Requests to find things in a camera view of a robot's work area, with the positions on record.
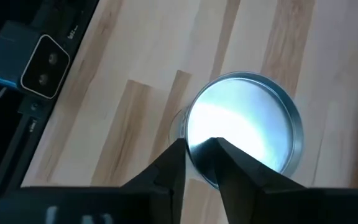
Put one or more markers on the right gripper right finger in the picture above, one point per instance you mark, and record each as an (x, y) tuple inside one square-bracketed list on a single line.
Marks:
[(241, 174)]

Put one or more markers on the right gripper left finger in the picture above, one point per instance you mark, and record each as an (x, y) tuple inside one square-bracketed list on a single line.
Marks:
[(169, 174)]

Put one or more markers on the carrots label tin can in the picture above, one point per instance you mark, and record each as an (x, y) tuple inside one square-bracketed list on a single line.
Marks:
[(244, 109)]

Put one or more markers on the black table frame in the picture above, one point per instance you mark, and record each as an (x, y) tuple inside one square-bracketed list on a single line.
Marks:
[(61, 15)]

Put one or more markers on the blue black stereo camera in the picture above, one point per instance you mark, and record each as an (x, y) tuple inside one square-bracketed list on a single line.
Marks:
[(11, 59)]

